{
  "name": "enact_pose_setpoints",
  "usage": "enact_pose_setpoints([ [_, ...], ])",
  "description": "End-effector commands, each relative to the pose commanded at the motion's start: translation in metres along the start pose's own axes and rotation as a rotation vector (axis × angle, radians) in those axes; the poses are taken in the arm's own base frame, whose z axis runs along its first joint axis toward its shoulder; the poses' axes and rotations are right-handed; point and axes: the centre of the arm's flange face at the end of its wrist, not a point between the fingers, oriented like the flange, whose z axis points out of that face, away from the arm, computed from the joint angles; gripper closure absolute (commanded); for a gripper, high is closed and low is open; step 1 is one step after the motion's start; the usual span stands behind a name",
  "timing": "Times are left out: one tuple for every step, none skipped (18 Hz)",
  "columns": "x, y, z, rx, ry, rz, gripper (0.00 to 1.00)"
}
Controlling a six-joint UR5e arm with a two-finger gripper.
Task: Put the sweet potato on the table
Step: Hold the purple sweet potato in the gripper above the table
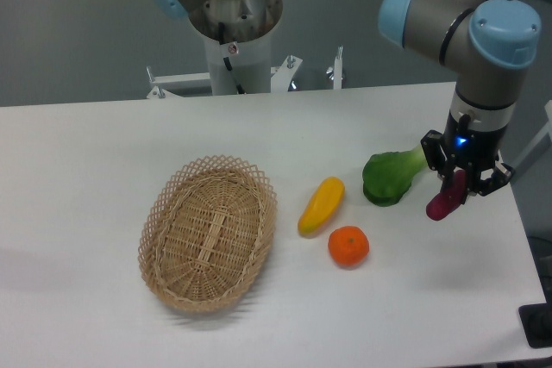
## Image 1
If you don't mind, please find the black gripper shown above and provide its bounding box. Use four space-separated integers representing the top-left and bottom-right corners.
421 114 515 196

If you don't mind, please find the purple sweet potato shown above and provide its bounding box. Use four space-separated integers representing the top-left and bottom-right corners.
426 170 467 221

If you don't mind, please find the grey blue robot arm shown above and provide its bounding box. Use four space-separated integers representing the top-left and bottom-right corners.
378 0 542 196

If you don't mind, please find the green bok choy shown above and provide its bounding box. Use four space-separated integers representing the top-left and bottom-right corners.
362 145 427 207

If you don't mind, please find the yellow mango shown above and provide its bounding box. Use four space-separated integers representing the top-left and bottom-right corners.
298 177 345 236

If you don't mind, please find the orange tangerine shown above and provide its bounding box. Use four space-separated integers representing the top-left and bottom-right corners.
328 226 370 267

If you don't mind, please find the black box at edge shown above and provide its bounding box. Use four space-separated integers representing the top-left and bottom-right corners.
518 303 551 349

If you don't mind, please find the woven wicker basket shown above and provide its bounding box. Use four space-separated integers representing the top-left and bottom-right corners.
138 155 277 314

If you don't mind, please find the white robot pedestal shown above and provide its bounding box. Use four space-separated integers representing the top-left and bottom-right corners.
203 34 272 90

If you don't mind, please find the black cable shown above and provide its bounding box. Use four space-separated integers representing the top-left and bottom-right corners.
216 22 247 96

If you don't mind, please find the white metal base frame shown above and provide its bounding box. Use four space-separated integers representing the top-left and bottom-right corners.
145 45 348 100

